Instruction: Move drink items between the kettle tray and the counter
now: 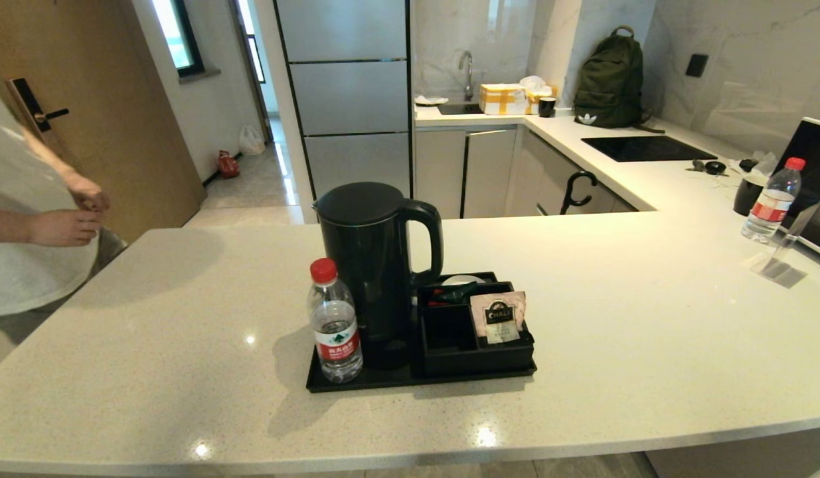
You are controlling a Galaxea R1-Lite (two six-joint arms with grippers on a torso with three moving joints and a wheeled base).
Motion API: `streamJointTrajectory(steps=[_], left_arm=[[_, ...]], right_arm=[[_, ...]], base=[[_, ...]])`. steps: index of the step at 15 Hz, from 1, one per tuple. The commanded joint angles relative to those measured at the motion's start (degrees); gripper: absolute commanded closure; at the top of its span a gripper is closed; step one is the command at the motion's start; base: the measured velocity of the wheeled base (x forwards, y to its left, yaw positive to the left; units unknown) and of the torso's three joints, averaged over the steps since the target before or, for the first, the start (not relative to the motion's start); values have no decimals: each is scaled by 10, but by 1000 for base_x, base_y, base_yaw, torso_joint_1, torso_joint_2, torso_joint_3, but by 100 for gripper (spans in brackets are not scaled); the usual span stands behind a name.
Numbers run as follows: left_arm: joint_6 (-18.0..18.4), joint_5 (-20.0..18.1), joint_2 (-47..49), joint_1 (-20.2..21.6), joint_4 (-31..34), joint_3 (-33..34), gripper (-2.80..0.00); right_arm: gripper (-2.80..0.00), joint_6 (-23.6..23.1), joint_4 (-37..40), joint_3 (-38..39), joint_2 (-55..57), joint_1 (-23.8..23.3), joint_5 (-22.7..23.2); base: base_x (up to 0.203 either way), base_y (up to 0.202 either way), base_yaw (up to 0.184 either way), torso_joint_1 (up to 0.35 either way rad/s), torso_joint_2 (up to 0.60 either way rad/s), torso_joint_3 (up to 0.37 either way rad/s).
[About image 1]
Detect crumpled clear plastic wrap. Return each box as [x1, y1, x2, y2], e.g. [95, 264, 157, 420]
[740, 151, 779, 179]

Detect white framed black appliance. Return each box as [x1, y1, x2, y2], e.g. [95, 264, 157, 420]
[775, 116, 820, 261]

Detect black umbrella hook handle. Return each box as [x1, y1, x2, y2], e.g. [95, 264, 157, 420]
[560, 170, 598, 215]

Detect clear acrylic sign holder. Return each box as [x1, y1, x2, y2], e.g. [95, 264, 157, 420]
[750, 199, 820, 287]

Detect black rectangular serving tray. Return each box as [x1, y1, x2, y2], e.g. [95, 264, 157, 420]
[305, 271, 538, 393]

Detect pink tea bag packet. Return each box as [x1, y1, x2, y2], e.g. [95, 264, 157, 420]
[469, 291, 528, 345]

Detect person in white shirt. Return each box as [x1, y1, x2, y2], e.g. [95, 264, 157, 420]
[0, 76, 102, 318]

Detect black compartment organizer box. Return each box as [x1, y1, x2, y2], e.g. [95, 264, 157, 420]
[418, 281, 536, 377]

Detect dark green red sachet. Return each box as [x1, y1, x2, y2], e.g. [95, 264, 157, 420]
[426, 280, 480, 306]

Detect black electric kettle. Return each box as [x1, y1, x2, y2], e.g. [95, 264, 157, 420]
[312, 181, 444, 343]

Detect person right forearm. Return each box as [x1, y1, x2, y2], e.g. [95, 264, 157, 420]
[0, 206, 33, 245]

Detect person left hand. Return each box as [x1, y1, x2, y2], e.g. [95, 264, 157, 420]
[63, 171, 112, 214]

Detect dark framed window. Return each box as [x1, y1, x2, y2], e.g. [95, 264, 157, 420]
[151, 0, 205, 77]

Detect clear water bottle green logo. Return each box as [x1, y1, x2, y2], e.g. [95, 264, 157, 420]
[307, 258, 364, 384]

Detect silver refrigerator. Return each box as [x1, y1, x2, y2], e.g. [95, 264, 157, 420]
[274, 0, 414, 216]

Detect person left forearm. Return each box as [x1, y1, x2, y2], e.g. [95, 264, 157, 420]
[21, 125, 78, 193]

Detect white box yellow tape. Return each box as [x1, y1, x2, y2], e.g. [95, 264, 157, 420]
[479, 83, 529, 115]

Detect black door lock handle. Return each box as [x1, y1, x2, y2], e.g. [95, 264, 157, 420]
[6, 77, 70, 137]

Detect grey cabinet door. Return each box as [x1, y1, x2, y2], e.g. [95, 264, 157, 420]
[415, 128, 467, 219]
[464, 127, 518, 218]

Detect clear water bottle red label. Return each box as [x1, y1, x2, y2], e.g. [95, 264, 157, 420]
[741, 157, 807, 244]

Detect wooden door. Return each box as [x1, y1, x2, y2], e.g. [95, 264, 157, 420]
[0, 0, 206, 243]

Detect black induction cooktop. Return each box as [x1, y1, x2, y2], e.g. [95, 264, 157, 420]
[581, 135, 718, 162]

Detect person right hand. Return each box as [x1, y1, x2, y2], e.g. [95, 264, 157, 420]
[29, 209, 105, 248]

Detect grey corner cabinet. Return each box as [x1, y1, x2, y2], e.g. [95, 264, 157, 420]
[506, 126, 639, 216]

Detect black cylindrical container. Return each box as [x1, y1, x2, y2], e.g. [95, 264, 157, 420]
[734, 174, 766, 216]

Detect chrome sink faucet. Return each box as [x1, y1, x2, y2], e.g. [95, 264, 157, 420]
[458, 50, 475, 100]

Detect white plastic bag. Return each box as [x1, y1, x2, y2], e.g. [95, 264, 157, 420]
[238, 123, 266, 155]

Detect green backpack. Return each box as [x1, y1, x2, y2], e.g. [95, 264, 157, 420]
[573, 25, 666, 132]

